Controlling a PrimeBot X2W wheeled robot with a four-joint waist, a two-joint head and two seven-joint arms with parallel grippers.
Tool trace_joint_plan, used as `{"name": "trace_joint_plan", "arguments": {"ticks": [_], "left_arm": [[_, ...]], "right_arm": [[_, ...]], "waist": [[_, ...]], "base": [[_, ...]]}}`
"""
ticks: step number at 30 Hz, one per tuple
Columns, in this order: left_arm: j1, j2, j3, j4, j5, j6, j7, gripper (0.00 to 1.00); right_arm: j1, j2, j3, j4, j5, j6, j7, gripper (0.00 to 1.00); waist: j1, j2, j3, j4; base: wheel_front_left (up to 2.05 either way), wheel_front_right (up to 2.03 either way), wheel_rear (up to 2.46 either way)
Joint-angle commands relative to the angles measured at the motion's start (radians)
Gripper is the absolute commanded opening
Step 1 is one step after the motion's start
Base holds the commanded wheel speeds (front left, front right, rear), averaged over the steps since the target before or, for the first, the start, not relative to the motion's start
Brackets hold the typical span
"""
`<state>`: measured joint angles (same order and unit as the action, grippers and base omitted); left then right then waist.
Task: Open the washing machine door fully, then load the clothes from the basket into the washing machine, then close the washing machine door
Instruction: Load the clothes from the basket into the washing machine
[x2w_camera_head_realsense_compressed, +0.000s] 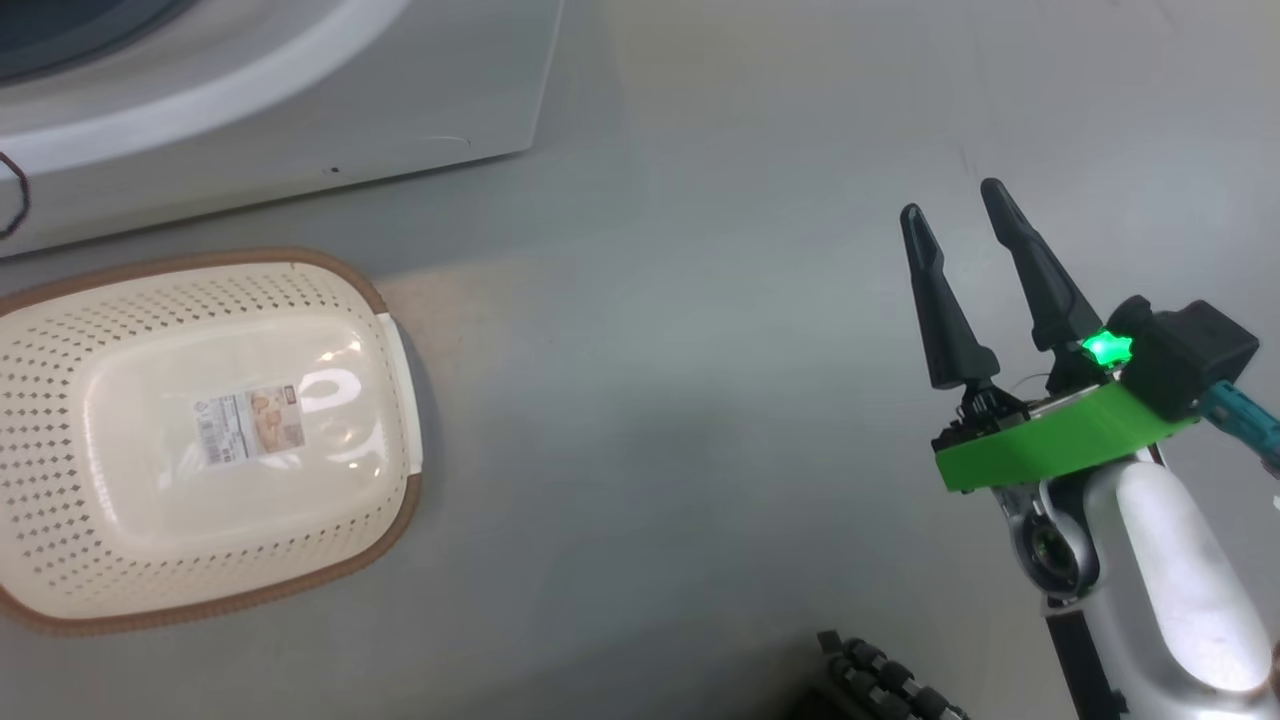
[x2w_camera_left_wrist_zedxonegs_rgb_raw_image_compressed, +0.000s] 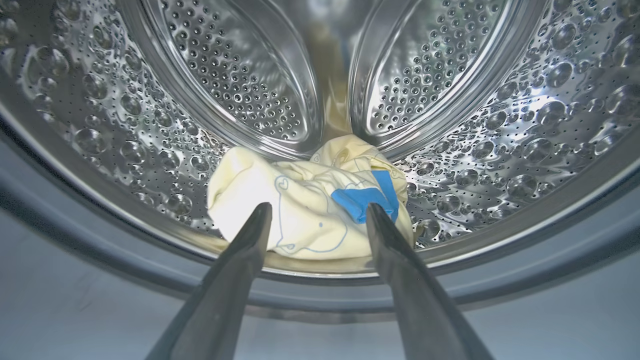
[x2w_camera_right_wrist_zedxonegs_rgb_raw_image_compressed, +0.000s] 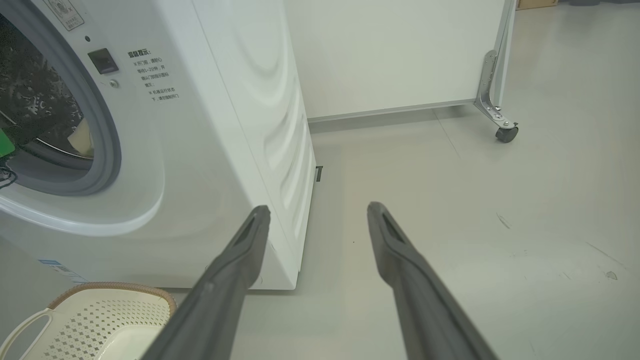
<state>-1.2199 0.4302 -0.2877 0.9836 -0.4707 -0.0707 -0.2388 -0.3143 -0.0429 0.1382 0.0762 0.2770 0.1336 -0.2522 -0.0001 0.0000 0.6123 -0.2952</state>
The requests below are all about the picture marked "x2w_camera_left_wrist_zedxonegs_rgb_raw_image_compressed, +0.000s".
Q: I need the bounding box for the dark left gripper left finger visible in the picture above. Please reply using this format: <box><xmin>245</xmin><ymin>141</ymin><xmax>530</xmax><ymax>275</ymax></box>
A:
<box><xmin>145</xmin><ymin>202</ymin><xmax>273</xmax><ymax>360</ymax></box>

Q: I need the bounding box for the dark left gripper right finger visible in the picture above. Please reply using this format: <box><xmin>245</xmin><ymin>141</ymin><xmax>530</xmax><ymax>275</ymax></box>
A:
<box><xmin>366</xmin><ymin>202</ymin><xmax>496</xmax><ymax>360</ymax></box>

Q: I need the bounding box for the cream garment with blue trim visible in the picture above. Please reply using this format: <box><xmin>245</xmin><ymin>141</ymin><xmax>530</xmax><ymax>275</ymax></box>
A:
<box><xmin>206</xmin><ymin>135</ymin><xmax>416</xmax><ymax>261</ymax></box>

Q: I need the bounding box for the white front-load washing machine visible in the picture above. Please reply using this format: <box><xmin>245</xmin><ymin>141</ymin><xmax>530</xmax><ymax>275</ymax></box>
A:
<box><xmin>0</xmin><ymin>0</ymin><xmax>640</xmax><ymax>360</ymax></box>

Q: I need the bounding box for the steel washing machine drum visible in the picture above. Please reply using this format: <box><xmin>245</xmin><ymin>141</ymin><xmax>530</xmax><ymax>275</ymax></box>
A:
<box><xmin>0</xmin><ymin>0</ymin><xmax>640</xmax><ymax>278</ymax></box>

